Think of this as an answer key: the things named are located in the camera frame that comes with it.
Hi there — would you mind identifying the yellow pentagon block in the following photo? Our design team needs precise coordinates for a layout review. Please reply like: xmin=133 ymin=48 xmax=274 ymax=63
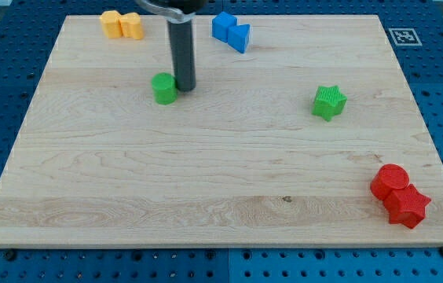
xmin=99 ymin=10 xmax=123 ymax=39

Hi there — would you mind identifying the blue cube block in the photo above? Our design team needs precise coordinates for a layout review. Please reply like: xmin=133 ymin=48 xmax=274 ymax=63
xmin=211 ymin=12 xmax=238 ymax=42

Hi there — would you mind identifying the red star block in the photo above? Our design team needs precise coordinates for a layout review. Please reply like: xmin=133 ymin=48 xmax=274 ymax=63
xmin=383 ymin=184 xmax=431 ymax=229

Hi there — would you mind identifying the green star block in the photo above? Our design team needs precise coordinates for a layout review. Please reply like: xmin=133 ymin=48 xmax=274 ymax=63
xmin=312 ymin=86 xmax=347 ymax=122

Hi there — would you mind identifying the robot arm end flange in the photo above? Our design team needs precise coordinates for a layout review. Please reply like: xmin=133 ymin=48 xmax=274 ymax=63
xmin=135 ymin=0 xmax=207 ymax=24

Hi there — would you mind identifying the green cylinder block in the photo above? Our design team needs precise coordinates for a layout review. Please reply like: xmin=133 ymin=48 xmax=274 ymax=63
xmin=151 ymin=72 xmax=178 ymax=105

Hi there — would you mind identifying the yellow heart block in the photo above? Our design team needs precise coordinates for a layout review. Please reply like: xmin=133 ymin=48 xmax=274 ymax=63
xmin=119 ymin=12 xmax=145 ymax=40

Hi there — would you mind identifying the blue triangle block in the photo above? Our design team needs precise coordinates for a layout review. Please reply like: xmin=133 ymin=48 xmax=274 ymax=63
xmin=227 ymin=24 xmax=251 ymax=53

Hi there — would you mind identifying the white fiducial marker tag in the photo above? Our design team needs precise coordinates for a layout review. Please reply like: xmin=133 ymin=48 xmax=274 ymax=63
xmin=389 ymin=28 xmax=422 ymax=46

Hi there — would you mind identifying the red cylinder block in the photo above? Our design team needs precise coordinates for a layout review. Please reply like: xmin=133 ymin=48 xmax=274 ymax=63
xmin=370 ymin=164 xmax=409 ymax=200

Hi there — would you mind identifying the light wooden board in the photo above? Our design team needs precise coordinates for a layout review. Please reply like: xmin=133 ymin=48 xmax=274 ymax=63
xmin=0 ymin=15 xmax=443 ymax=249

